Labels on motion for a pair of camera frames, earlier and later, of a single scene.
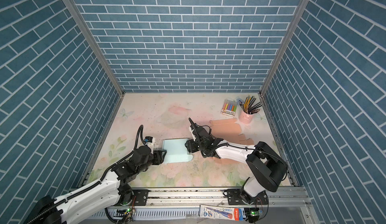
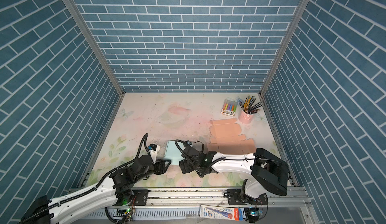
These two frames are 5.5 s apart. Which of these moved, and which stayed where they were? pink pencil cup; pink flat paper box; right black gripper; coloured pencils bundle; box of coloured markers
Moved: right black gripper
Stayed: box of coloured markers; pink pencil cup; coloured pencils bundle; pink flat paper box
